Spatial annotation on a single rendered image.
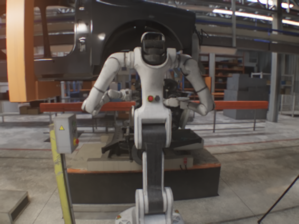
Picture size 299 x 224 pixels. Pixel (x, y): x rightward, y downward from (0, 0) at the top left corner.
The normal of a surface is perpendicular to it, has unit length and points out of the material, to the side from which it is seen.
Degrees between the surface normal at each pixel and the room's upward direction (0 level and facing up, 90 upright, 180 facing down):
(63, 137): 90
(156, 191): 49
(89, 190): 90
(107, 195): 90
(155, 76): 124
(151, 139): 85
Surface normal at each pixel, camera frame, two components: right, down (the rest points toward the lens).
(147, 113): 0.14, -0.07
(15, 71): 0.10, 0.16
